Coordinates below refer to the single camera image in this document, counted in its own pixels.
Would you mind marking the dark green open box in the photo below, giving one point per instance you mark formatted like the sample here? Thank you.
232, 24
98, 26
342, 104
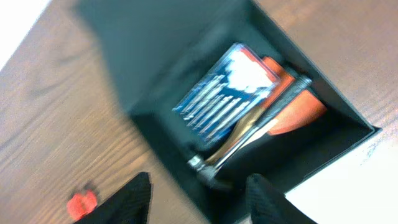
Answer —
157, 50

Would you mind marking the black handled claw hammer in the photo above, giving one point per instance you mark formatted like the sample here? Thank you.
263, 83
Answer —
207, 173

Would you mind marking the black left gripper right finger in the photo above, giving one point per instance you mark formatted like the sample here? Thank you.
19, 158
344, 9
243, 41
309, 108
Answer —
267, 205

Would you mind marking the blue precision screwdriver set case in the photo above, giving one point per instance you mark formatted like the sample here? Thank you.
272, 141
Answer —
235, 84

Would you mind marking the orange scraper with wooden handle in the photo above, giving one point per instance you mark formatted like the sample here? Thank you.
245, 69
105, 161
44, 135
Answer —
303, 110

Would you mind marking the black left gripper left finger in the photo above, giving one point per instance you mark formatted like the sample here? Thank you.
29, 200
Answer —
129, 205

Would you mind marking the orange handled pliers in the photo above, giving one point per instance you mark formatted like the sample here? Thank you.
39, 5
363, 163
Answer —
81, 204

